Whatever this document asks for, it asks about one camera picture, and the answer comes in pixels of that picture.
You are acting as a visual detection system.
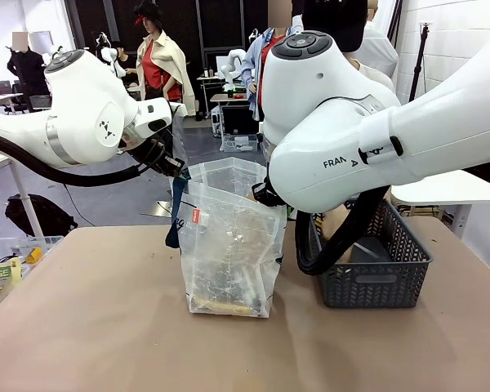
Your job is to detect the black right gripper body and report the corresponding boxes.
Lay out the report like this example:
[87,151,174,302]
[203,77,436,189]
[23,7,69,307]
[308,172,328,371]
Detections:
[251,176,290,208]

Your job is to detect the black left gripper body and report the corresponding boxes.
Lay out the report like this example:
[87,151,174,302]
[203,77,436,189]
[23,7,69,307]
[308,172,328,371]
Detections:
[127,137,186,178]

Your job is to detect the translucent white shopping bag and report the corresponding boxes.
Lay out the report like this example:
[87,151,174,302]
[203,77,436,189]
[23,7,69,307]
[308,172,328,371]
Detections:
[164,156,289,319]

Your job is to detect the beige long item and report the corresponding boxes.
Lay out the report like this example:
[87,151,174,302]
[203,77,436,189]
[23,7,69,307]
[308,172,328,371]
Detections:
[191,296,251,317]

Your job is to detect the large gray plastic basket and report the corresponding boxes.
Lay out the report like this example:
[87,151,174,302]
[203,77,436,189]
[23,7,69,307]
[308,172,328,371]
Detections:
[305,197,434,310]

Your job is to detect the metal floor plate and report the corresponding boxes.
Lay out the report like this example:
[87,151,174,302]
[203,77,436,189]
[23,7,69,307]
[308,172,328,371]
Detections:
[140,199,176,220]

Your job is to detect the clear storage box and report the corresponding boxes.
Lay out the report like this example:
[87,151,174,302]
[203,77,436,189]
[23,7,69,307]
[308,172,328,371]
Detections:
[221,133,259,154]

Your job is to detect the brown background table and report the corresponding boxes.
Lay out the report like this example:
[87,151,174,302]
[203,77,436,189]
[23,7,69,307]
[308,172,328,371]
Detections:
[209,91,251,140]

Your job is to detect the mannequin with cream jacket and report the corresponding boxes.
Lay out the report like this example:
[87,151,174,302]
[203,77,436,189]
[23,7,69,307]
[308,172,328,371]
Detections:
[132,0,198,118]

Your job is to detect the black backpack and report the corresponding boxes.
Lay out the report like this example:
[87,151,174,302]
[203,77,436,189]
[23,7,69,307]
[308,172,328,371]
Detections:
[4,193,79,238]

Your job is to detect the mannequin in blue shirt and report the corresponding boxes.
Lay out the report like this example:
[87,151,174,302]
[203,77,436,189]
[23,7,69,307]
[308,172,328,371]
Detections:
[242,0,304,123]

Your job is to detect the white robot stand table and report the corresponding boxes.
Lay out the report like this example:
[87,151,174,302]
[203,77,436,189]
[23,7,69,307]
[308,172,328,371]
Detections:
[0,151,47,238]

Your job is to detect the person in black clothes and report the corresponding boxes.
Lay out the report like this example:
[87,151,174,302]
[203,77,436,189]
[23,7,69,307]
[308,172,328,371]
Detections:
[6,31,51,112]

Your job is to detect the clear plastic bin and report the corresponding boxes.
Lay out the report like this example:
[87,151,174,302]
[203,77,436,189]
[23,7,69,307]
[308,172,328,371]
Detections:
[0,234,65,267]

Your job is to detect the person in white t-shirt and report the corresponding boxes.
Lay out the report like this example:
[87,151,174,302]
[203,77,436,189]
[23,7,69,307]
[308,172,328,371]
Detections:
[301,0,369,70]

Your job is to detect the white side table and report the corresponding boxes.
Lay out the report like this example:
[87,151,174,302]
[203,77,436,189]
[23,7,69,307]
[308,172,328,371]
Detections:
[390,168,490,224]

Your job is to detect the mannequin in white shirt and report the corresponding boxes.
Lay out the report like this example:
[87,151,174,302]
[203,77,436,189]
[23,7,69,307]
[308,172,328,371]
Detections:
[361,0,399,96]

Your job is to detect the green yellow snack package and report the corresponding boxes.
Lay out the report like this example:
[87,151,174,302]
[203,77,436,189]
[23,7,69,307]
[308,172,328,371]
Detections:
[0,258,24,293]

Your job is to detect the black tripod stand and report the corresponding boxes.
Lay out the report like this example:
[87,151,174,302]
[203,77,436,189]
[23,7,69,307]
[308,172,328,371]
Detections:
[408,22,430,103]

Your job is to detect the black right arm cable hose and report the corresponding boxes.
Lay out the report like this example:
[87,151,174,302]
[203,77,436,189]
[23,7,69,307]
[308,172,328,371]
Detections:
[295,184,392,278]

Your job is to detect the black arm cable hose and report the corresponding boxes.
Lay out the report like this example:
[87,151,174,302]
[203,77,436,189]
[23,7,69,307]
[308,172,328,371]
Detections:
[0,127,164,188]
[295,184,392,278]

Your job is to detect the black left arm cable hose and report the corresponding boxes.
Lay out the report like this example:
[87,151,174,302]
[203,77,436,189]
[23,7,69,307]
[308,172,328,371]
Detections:
[0,127,164,188]

